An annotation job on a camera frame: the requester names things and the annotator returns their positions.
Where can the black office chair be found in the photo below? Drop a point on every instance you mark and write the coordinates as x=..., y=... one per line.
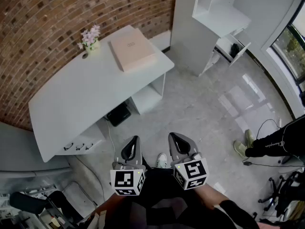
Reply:
x=283, y=194

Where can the black padded chair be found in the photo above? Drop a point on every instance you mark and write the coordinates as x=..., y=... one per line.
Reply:
x=35, y=201

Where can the person's left forearm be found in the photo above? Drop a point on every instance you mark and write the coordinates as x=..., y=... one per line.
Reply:
x=109, y=204

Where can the black power adapter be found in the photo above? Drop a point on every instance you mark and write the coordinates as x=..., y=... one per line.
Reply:
x=247, y=163

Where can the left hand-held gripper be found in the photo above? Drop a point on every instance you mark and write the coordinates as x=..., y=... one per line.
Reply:
x=126, y=178

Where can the person's white shoe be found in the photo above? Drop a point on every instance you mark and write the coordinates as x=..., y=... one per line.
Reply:
x=162, y=160

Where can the black item in drawer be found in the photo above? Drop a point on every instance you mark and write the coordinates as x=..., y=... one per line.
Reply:
x=234, y=49

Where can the window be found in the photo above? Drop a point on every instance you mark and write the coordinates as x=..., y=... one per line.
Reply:
x=289, y=49

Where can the white shelf cabinet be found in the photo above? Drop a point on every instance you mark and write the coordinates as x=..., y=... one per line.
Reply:
x=188, y=37

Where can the person's right forearm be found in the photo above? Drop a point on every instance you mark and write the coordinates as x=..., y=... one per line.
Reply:
x=209, y=194

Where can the potted lilac flowers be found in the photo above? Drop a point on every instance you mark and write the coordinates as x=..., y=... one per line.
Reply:
x=90, y=38

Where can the white desk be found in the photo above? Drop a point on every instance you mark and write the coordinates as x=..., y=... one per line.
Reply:
x=83, y=92

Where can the black box under desk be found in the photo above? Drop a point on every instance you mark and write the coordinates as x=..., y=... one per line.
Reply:
x=119, y=114

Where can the person's legs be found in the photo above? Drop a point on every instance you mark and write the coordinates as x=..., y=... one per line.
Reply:
x=166, y=199

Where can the pale pink paper bag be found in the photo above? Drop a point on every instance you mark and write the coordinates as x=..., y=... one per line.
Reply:
x=132, y=49

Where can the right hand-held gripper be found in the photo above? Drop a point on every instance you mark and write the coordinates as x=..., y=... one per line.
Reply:
x=190, y=173

